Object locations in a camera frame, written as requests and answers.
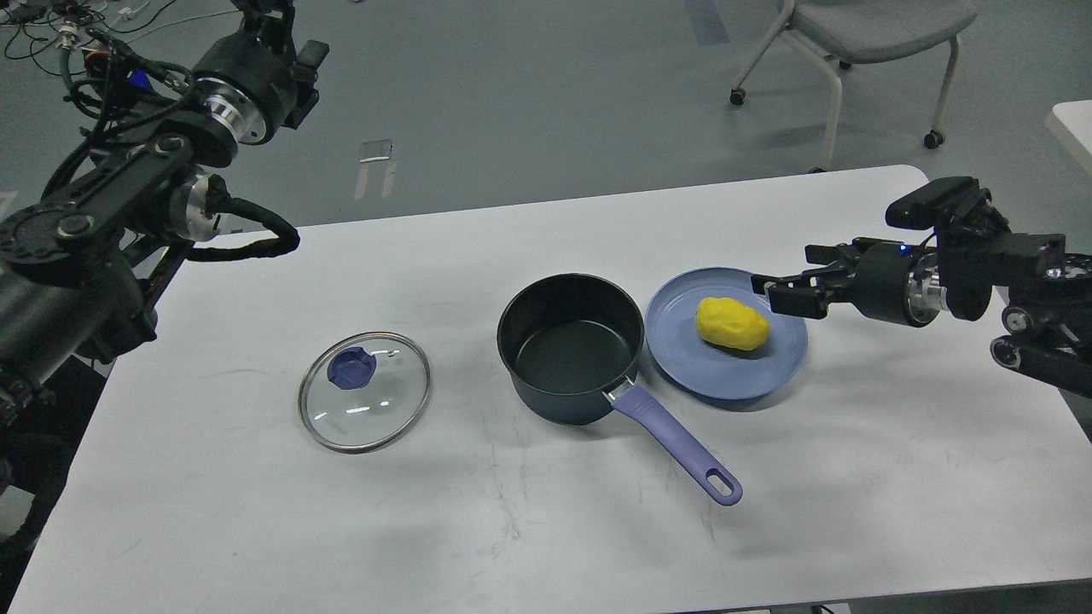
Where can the blue plate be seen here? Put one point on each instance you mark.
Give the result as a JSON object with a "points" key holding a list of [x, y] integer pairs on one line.
{"points": [[713, 371]]}

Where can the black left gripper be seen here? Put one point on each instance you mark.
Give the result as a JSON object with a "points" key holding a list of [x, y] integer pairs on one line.
{"points": [[253, 80]]}

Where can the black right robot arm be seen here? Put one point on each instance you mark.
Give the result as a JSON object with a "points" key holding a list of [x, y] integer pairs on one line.
{"points": [[969, 252]]}

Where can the glass lid purple knob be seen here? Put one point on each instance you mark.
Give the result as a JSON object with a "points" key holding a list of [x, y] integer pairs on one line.
{"points": [[365, 392]]}

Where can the white side table corner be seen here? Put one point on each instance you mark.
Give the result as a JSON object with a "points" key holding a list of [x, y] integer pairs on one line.
{"points": [[1070, 122]]}

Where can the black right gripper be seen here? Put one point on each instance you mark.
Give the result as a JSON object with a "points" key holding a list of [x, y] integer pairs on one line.
{"points": [[890, 282]]}

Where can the dark blue saucepan purple handle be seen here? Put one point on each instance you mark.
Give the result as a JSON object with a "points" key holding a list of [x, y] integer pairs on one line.
{"points": [[571, 345]]}

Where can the grey office chair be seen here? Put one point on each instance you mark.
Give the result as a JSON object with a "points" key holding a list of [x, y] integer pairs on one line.
{"points": [[837, 35]]}

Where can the yellow potato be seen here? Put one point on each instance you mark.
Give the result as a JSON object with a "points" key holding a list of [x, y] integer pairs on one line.
{"points": [[725, 322]]}

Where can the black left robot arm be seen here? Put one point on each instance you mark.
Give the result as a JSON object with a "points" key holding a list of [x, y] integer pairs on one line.
{"points": [[84, 268]]}

